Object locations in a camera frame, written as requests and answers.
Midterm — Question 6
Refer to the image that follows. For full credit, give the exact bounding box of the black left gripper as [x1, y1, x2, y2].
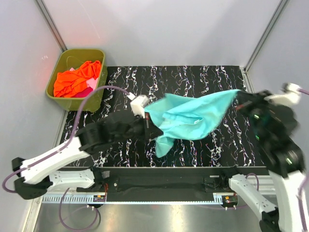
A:
[112, 111, 164, 144]

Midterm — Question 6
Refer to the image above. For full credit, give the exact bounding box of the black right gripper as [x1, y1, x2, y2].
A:
[236, 89, 278, 144]

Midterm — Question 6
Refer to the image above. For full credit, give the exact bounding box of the turquoise t-shirt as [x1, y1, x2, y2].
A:
[145, 89, 239, 158]

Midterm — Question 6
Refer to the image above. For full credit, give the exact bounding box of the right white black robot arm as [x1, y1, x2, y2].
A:
[219, 89, 309, 232]

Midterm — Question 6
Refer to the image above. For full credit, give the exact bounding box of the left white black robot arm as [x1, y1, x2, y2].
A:
[12, 110, 163, 200]

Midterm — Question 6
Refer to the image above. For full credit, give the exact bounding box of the black marble pattern mat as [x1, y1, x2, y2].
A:
[71, 66, 263, 167]

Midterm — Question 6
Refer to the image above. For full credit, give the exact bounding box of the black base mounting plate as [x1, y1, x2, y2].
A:
[76, 166, 270, 203]

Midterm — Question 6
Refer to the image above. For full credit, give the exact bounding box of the magenta t-shirt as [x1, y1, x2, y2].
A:
[73, 87, 93, 98]

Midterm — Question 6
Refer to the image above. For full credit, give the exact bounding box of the light pink t-shirt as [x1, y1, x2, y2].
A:
[69, 68, 98, 89]

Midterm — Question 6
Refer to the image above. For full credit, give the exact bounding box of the orange t-shirt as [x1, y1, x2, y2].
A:
[53, 60, 102, 98]

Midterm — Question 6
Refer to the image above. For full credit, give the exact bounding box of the olive green plastic bin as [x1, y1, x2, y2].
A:
[45, 48, 107, 111]

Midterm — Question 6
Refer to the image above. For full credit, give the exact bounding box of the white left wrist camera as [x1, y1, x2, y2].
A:
[127, 92, 149, 118]

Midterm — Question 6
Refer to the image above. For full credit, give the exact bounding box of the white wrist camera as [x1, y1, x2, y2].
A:
[264, 83, 301, 107]
[127, 92, 149, 118]

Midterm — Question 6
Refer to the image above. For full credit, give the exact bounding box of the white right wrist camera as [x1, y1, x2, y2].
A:
[264, 83, 301, 107]

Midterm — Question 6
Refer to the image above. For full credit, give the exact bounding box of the slotted aluminium rail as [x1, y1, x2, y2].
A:
[42, 193, 223, 204]

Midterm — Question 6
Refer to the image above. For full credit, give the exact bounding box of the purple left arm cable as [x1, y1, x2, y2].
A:
[2, 86, 133, 230]

